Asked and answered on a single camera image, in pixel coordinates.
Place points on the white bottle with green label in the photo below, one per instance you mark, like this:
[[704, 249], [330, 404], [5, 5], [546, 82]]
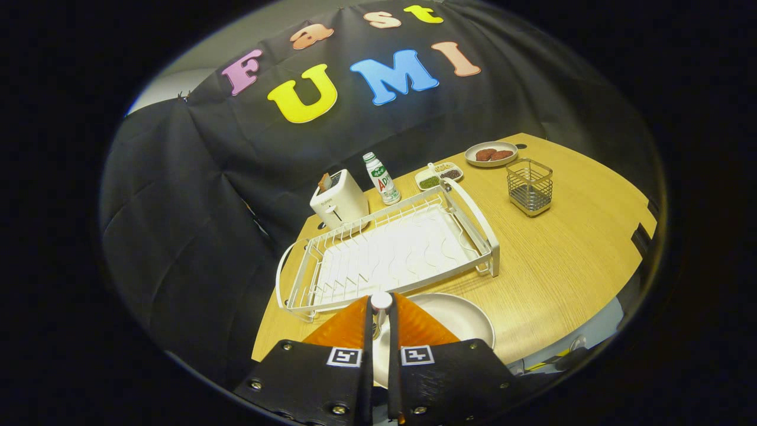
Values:
[[381, 180]]

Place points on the white divided dish with beans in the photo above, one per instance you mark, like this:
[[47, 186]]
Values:
[[421, 176]]

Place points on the beige plate with meat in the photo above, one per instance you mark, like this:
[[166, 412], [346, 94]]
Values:
[[491, 164]]

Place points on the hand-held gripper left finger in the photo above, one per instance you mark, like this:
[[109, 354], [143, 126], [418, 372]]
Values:
[[368, 343]]

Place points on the white toaster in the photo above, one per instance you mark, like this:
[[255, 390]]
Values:
[[340, 204]]

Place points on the black backdrop cloth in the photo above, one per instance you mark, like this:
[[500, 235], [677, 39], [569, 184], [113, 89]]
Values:
[[177, 207]]

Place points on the black table edge clamp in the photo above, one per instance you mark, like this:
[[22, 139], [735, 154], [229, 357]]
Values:
[[641, 239]]

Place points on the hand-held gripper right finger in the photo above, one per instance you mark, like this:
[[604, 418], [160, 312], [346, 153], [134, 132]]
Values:
[[392, 367]]

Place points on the brown bread slice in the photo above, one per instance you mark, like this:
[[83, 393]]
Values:
[[324, 182]]

